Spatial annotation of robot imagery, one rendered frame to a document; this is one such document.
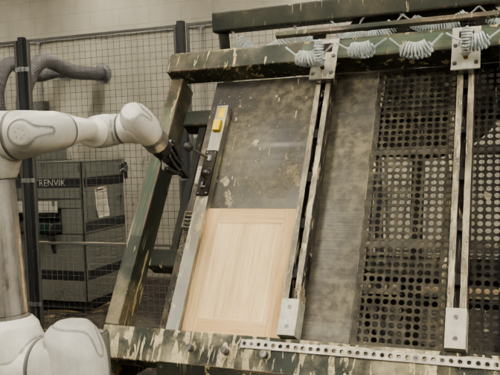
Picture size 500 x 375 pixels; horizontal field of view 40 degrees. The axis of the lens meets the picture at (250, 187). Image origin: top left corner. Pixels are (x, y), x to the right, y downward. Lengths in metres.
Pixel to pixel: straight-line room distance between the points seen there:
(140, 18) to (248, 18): 5.00
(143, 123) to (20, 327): 0.77
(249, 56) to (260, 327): 1.13
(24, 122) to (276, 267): 1.06
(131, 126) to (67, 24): 6.60
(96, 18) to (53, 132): 6.83
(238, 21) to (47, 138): 1.78
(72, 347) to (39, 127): 0.56
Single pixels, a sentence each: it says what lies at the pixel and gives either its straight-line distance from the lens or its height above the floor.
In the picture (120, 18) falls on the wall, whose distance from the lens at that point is 8.44.
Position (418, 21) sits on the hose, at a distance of 2.53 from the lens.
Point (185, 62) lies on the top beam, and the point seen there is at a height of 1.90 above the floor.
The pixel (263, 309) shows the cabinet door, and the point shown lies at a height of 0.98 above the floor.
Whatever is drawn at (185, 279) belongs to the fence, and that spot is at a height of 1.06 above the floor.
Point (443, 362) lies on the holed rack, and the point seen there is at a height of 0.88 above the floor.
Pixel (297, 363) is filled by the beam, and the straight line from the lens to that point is 2.25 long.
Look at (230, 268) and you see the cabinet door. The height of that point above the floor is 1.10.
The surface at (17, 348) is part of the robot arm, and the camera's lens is 1.92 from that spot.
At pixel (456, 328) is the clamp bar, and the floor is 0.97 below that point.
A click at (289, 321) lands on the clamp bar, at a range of 2.27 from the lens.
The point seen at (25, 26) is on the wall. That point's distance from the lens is 9.19.
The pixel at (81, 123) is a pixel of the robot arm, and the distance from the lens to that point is 1.95.
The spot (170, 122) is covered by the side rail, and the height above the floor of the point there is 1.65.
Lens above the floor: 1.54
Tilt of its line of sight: 3 degrees down
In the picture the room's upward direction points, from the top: 2 degrees counter-clockwise
